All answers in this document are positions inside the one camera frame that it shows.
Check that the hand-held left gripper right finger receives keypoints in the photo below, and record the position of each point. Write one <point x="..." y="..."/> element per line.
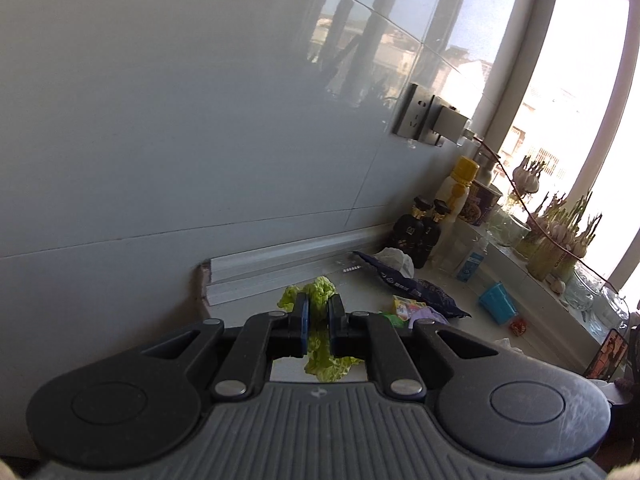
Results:
<point x="336" y="325"/>

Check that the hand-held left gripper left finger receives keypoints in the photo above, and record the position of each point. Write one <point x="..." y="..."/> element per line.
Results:
<point x="301" y="325"/>

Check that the napa cabbage leaf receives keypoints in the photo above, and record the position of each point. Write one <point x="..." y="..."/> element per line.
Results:
<point x="320" y="287"/>

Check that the yellow food box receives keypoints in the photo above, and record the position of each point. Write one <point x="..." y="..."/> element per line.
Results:
<point x="405" y="306"/>

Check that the white plastic bag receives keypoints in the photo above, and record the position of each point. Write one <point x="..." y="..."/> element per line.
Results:
<point x="397" y="259"/>

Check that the purple rubber glove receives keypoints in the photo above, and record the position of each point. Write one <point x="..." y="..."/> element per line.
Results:
<point x="430" y="316"/>

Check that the dark blue snack bag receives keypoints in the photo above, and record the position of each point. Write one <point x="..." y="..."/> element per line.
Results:
<point x="425" y="292"/>

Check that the red wrapper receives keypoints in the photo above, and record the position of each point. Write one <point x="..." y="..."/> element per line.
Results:
<point x="518" y="326"/>

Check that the grey backsplash strip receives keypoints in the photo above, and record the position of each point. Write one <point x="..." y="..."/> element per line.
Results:
<point x="280" y="260"/>

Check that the black gold-neck bottle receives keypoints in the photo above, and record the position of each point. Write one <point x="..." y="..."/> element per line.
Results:
<point x="407" y="232"/>
<point x="436" y="232"/>

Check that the blue label spray bottle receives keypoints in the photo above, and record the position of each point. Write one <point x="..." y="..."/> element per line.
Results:
<point x="470" y="262"/>

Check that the small teal cup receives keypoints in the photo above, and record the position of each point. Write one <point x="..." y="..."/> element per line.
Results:
<point x="497" y="302"/>

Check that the white crumpled tissue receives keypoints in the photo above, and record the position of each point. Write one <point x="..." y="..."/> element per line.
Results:
<point x="506" y="344"/>

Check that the yellow cap white bottle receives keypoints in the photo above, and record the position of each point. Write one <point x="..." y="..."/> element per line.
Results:
<point x="457" y="185"/>

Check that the purple instant noodle cup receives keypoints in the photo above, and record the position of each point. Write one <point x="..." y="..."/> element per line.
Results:
<point x="477" y="205"/>

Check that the clear water glass jar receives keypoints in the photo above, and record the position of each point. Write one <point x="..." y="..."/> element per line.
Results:
<point x="507" y="225"/>

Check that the root-filled glass jar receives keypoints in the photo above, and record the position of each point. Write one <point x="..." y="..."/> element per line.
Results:
<point x="542" y="262"/>
<point x="527" y="245"/>

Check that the metal flask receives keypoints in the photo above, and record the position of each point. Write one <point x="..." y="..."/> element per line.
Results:
<point x="484" y="170"/>

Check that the loose garlic bulb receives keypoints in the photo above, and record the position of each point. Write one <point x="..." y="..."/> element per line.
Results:
<point x="556" y="284"/>

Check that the white plug-in charger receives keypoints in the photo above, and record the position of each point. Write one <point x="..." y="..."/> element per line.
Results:
<point x="450" y="125"/>

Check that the red label root-filled jar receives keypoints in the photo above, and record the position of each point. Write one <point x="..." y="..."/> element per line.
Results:
<point x="566" y="267"/>

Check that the short-sprout garlic bunch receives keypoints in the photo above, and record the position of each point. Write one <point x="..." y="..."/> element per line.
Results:
<point x="527" y="175"/>

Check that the empty glass jar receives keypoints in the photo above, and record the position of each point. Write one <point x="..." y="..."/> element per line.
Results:
<point x="607" y="310"/>
<point x="582" y="290"/>

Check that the long-sprout garlic group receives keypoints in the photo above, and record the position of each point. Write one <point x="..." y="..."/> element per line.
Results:
<point x="565" y="222"/>

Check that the smartphone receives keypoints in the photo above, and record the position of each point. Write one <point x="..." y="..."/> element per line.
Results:
<point x="607" y="355"/>

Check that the grey wall socket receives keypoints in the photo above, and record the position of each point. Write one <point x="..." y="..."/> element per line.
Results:
<point x="412" y="110"/>

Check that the white window frame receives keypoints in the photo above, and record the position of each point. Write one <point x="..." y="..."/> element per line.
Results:
<point x="505" y="85"/>

